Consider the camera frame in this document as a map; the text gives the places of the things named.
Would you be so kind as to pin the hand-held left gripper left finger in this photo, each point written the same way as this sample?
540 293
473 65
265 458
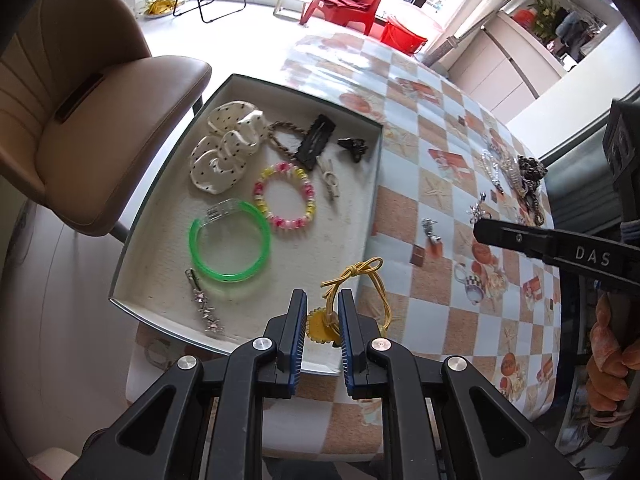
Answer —
299 330

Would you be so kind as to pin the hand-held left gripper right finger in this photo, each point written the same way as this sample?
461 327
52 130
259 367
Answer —
346 330

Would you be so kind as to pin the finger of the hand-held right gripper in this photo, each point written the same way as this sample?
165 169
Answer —
530 242

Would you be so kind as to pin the green plastic bangle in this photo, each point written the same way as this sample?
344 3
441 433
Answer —
262 250

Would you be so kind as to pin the white shallow tray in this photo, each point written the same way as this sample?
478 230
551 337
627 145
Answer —
320 230

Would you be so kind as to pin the person's right hand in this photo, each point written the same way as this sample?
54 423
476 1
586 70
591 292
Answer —
607 360

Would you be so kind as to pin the silver charm keyring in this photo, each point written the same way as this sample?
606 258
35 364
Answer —
477 210

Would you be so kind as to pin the clear plastic claw clip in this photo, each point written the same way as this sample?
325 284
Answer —
511 175

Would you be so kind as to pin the silver star hair clip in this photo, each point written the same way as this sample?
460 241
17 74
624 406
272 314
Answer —
205 310

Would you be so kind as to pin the checkered shell-print tablecloth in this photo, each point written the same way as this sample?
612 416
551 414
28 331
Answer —
450 320

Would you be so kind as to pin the white counter cabinet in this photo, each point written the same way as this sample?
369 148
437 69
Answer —
500 65

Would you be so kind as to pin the yellow flower plant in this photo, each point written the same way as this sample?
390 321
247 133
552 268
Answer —
545 7

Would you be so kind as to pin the small black claw clip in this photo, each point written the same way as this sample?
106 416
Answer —
354 147

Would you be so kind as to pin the black flat snap clip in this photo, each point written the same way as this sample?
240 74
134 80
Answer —
315 140

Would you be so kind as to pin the white polka dot scrunchie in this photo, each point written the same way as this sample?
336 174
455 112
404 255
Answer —
235 140

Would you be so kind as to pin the red bucket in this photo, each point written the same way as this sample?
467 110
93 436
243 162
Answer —
402 35

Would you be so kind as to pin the beige padded chair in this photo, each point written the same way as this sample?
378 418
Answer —
125 110

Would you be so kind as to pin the red plastic chair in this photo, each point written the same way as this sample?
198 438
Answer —
350 5

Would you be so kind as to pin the white low bench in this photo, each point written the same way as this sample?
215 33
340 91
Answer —
290 0

